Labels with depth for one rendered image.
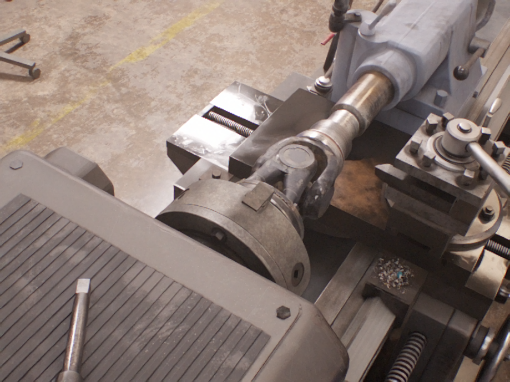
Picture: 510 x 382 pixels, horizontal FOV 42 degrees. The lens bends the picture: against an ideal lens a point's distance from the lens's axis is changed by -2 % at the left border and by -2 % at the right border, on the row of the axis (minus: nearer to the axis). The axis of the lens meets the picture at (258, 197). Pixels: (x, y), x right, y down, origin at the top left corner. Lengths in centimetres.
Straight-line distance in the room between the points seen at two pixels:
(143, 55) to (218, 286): 279
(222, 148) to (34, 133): 157
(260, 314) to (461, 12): 113
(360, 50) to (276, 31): 223
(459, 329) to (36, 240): 93
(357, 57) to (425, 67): 15
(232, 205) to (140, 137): 200
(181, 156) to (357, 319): 57
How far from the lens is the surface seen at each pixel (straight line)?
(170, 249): 74
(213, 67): 337
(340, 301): 135
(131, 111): 308
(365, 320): 132
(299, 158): 113
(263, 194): 98
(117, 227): 77
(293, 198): 107
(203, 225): 95
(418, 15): 160
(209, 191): 99
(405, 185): 125
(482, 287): 142
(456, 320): 144
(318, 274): 153
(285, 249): 97
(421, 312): 143
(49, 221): 78
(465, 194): 120
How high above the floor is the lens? 191
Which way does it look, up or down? 45 degrees down
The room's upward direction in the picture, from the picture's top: 7 degrees clockwise
